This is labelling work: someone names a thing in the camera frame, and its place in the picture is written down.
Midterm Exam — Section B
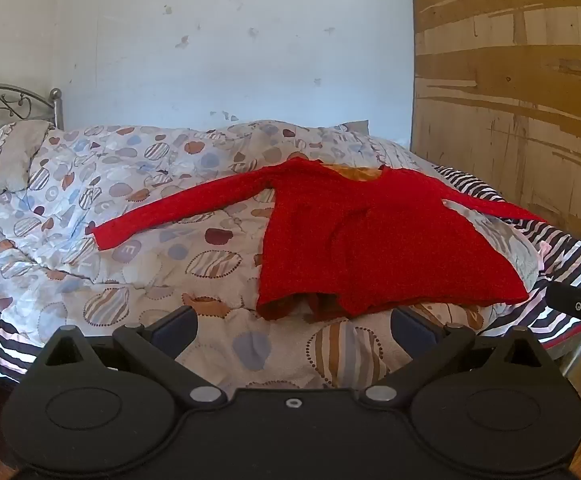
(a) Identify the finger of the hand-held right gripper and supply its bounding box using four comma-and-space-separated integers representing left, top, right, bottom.
545, 281, 581, 322

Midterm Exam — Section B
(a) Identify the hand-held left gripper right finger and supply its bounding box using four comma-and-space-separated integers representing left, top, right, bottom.
359, 306, 554, 409

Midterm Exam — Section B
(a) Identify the metal bed headboard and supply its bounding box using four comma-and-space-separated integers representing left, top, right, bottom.
0, 85, 66, 153

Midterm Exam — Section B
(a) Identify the red knit sweater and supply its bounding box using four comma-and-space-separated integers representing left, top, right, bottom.
92, 157, 547, 323

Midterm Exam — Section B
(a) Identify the striped bed sheet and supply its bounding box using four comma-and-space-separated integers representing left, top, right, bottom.
0, 164, 581, 380

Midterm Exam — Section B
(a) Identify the patterned white quilt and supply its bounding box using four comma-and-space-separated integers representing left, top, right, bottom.
0, 120, 542, 390

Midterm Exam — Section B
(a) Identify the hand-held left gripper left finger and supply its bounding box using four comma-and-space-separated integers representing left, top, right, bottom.
34, 305, 228, 409

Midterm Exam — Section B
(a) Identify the patterned ruffled pillow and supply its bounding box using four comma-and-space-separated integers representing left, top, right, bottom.
0, 121, 57, 217

